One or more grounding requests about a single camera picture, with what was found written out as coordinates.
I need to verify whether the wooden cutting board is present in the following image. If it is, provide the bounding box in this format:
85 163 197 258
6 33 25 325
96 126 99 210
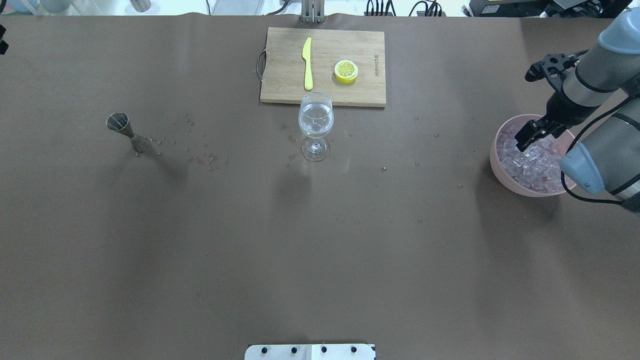
259 27 387 109

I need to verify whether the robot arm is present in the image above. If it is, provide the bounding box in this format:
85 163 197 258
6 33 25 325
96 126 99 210
514 7 640 214

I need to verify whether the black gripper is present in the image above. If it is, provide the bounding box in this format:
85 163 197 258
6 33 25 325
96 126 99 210
514 50 588 153

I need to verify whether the yellow lemon slice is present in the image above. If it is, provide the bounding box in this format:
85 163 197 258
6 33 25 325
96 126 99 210
333 59 359 85

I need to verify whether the clear wine glass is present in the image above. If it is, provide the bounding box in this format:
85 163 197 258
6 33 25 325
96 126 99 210
298 92 335 162

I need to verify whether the aluminium frame post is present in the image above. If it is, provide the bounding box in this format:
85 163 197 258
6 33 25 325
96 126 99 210
300 0 326 23

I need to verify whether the pink bowl of ice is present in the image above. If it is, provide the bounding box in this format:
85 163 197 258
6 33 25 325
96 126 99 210
489 114 574 198

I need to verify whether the yellow plastic knife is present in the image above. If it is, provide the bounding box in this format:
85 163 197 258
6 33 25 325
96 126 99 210
301 37 314 91

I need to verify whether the white mounting plate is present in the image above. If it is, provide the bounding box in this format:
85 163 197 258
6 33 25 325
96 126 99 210
244 342 377 360

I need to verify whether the steel cocktail jigger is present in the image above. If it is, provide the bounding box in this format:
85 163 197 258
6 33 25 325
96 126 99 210
105 112 152 154

